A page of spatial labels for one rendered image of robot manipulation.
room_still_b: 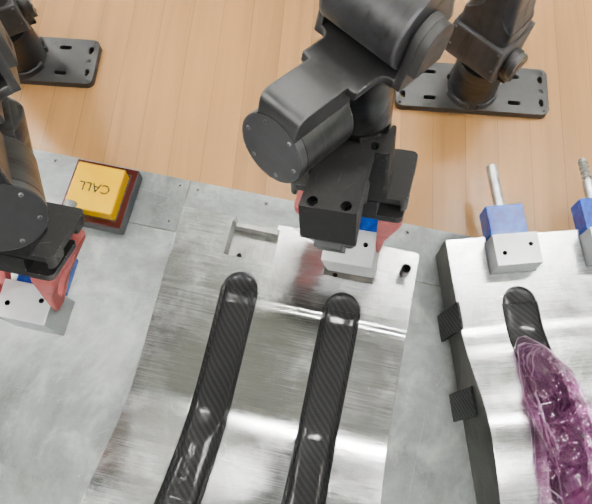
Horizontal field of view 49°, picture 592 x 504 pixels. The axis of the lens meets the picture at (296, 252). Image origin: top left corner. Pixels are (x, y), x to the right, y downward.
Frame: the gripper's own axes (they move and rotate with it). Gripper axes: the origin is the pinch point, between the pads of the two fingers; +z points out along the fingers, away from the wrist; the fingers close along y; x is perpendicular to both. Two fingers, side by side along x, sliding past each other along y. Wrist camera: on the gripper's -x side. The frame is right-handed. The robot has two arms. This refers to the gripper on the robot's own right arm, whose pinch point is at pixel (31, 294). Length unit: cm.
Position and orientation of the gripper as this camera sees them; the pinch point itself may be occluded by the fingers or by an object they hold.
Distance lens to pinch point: 65.4
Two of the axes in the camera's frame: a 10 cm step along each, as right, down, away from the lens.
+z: -1.0, 7.2, 6.8
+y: 9.8, 1.9, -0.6
